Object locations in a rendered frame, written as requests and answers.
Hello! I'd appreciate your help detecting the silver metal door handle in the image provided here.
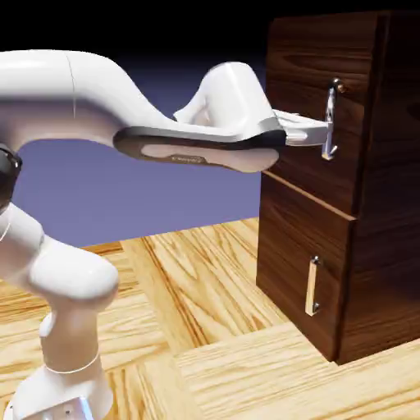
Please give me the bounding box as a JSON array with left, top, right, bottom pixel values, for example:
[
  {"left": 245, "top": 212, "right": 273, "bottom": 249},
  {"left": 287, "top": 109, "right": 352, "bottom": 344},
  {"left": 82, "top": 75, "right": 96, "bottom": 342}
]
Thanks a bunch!
[{"left": 321, "top": 77, "right": 348, "bottom": 162}]

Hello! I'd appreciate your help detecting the dark wood cabinet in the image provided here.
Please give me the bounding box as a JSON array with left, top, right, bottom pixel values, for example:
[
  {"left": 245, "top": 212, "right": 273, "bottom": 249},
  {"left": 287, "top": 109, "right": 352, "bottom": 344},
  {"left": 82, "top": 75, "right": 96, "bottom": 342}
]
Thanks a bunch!
[{"left": 255, "top": 10, "right": 420, "bottom": 366}]

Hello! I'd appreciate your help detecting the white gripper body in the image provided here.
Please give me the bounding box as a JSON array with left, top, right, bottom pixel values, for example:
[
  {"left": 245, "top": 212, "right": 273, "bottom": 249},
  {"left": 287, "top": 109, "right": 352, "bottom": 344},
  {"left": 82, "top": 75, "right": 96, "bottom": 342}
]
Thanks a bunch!
[{"left": 272, "top": 109, "right": 331, "bottom": 147}]

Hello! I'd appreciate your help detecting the pale wood door handle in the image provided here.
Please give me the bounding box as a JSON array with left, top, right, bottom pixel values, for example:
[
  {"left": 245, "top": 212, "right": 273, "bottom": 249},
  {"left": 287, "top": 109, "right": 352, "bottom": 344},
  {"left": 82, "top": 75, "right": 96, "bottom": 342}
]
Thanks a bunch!
[{"left": 304, "top": 255, "right": 322, "bottom": 317}]

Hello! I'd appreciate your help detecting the dark wood cabinet door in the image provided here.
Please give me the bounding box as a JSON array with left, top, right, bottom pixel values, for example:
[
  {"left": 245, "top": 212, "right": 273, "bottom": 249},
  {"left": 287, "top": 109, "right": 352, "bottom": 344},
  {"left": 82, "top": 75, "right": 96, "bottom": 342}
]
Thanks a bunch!
[
  {"left": 261, "top": 14, "right": 379, "bottom": 216},
  {"left": 255, "top": 170, "right": 358, "bottom": 363}
]

